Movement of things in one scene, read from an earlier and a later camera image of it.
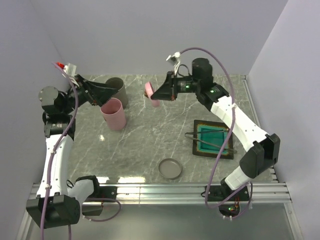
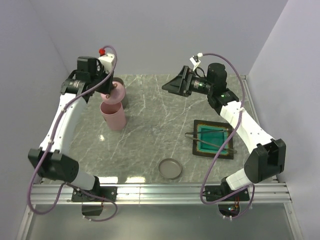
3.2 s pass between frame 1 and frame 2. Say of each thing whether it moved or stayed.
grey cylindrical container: stayed
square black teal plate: stayed
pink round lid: moved
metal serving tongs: stayed
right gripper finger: moved
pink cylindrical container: stayed
